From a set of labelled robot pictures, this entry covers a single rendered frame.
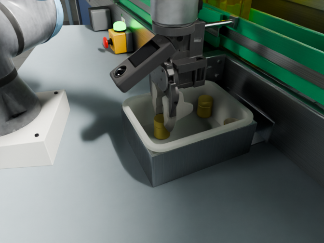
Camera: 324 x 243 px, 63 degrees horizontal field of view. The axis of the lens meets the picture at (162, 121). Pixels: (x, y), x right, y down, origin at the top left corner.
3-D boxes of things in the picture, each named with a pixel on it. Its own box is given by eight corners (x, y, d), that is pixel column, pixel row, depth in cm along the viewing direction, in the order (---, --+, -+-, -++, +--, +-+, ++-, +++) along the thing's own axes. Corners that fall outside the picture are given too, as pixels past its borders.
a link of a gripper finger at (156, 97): (180, 114, 59) (185, 81, 52) (155, 122, 56) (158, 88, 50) (173, 106, 60) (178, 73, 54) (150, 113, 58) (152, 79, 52)
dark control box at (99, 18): (112, 30, 116) (110, 9, 111) (94, 32, 114) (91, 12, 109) (107, 24, 122) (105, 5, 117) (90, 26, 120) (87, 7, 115)
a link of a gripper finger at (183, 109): (196, 131, 53) (196, 88, 49) (170, 139, 51) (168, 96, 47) (188, 124, 56) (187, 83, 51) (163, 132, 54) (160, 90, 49)
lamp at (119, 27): (128, 31, 93) (127, 22, 91) (115, 33, 91) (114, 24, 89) (124, 27, 96) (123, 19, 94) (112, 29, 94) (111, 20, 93)
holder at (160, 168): (269, 144, 57) (278, 115, 52) (153, 187, 48) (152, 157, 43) (222, 104, 69) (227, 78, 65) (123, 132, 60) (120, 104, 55)
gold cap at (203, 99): (211, 110, 64) (214, 95, 61) (210, 119, 61) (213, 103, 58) (197, 108, 64) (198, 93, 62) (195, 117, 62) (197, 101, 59)
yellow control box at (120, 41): (133, 52, 97) (132, 32, 92) (114, 55, 94) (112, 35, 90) (128, 46, 102) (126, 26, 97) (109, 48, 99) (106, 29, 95)
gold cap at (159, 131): (157, 141, 55) (157, 125, 52) (151, 131, 57) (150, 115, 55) (172, 136, 56) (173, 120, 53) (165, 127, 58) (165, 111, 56)
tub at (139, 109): (250, 151, 55) (260, 117, 50) (152, 187, 47) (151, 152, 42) (206, 108, 67) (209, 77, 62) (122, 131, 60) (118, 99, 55)
